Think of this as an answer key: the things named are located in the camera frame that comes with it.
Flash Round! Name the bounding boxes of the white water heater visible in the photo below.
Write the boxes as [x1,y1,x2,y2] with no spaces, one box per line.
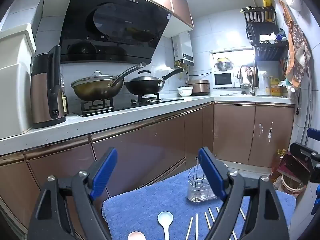
[172,32,195,67]

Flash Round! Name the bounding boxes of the brown electric kettle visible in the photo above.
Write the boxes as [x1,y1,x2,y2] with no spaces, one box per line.
[30,45,67,129]

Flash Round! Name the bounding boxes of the large white storage box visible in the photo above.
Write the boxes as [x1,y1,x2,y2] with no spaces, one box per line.
[0,52,33,140]

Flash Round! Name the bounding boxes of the dark sauce bottle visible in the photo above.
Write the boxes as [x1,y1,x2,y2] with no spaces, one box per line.
[61,92,69,116]

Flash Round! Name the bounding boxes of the brown base cabinets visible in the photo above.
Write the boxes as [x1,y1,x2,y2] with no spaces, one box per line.
[0,100,295,240]

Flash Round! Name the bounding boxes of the white cloths on rack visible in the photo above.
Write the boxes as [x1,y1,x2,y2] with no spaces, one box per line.
[260,31,287,42]

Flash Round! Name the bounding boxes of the black wall rack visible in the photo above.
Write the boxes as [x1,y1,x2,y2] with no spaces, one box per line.
[240,6,289,62]

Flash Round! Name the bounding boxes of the large cooking oil bottle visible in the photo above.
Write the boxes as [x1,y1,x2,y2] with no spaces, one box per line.
[270,149,287,183]

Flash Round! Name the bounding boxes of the steel kitchen faucet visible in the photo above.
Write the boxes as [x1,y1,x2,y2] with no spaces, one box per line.
[236,65,257,96]

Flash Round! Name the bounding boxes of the blue towel mat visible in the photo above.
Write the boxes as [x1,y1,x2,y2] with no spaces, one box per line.
[102,169,297,240]

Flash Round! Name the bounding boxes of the black wok with lid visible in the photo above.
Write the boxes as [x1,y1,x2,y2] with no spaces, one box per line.
[124,67,184,95]

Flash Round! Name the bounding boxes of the white bowl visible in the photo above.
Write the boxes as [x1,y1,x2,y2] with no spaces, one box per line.
[177,86,194,97]

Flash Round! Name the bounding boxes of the pink ceramic spoon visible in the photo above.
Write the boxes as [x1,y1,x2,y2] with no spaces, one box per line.
[127,231,146,240]

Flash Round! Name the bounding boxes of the small white storage box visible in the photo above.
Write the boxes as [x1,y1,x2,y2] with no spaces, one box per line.
[0,24,36,70]

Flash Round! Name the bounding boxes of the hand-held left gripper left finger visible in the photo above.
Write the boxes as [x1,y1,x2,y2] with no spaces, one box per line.
[27,147,118,240]

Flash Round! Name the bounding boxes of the clear utensil holder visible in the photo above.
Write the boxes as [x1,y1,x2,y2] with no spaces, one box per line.
[187,156,229,203]

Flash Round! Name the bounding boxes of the person's right hand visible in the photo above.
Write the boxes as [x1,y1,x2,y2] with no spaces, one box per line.
[311,184,320,216]

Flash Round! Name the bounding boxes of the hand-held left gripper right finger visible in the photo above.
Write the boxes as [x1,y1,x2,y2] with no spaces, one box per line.
[197,147,290,240]

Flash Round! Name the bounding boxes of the brass wok with glass lid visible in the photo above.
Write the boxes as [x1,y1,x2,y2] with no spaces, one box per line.
[71,62,147,102]

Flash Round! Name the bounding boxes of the brown rice cooker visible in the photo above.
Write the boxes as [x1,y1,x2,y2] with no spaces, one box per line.
[187,79,210,96]

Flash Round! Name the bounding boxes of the white microwave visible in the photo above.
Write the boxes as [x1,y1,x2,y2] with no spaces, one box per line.
[213,71,242,89]

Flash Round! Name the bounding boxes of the dark red box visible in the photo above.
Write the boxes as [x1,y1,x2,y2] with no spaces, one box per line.
[276,151,311,188]

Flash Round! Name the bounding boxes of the white ceramic spoon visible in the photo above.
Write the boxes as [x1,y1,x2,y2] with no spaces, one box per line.
[157,211,173,240]

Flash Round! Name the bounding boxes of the beige jar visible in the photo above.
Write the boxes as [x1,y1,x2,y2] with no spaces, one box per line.
[279,175,306,200]

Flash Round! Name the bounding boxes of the group of wooden chopsticks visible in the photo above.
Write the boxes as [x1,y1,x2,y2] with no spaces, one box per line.
[185,206,247,240]

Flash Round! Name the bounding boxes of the yellow roll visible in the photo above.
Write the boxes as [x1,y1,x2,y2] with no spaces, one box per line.
[262,0,272,22]

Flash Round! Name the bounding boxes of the steel pot with yellow lid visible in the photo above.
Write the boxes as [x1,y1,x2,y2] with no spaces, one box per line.
[214,57,235,72]

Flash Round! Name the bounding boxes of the grey metal pole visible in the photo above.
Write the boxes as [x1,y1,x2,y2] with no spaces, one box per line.
[297,50,313,141]

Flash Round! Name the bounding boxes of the black gas stove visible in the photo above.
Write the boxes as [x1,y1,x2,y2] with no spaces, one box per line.
[75,94,184,117]

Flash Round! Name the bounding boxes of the black range hood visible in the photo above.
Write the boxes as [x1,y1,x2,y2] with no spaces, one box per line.
[60,0,175,64]

